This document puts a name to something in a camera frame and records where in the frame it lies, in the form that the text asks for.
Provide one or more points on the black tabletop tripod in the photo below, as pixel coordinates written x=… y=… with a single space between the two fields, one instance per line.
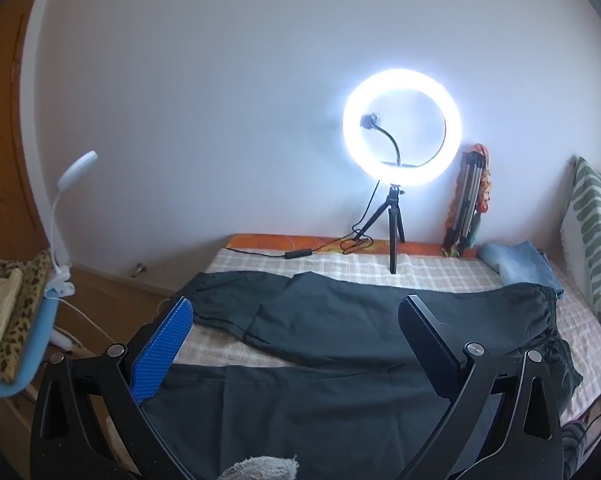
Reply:
x=393 y=220

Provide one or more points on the metal door stopper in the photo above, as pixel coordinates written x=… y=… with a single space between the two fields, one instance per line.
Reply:
x=139 y=270

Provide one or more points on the checked beige blanket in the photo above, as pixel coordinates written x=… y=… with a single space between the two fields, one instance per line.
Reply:
x=430 y=272

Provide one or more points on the grey fuzzy cloth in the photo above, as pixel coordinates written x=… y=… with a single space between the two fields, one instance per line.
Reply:
x=260 y=469

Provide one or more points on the white power adapter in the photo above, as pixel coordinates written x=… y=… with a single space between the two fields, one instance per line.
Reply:
x=63 y=339

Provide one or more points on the green and white patterned pillow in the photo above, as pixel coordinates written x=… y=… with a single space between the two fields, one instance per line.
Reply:
x=592 y=240

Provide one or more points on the dark grey pants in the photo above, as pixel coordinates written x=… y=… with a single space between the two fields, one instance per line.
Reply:
x=330 y=320

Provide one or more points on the folded blue jeans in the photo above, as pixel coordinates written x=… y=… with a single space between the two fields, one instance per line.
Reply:
x=522 y=262

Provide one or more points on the striped cloth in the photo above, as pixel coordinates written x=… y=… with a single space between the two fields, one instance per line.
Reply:
x=575 y=447

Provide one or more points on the folded metal stand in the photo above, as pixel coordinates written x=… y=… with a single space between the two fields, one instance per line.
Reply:
x=463 y=205

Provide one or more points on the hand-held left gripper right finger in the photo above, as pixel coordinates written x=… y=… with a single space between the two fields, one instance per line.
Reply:
x=428 y=352

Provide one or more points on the orange bed sheet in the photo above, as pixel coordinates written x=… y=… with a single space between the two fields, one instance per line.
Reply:
x=260 y=240

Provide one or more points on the wooden door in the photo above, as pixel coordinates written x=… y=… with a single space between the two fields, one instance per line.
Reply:
x=3 y=135

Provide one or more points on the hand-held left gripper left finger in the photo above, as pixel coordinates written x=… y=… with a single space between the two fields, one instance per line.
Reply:
x=164 y=347

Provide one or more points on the leopard print cloth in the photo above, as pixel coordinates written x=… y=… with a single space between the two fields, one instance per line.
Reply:
x=29 y=305

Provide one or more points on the light blue chair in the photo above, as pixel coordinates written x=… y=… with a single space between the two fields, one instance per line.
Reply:
x=35 y=345

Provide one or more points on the black gooseneck phone holder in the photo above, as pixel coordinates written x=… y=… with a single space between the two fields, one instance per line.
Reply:
x=391 y=140

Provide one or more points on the white clip lamp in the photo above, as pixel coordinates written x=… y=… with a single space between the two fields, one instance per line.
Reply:
x=78 y=167

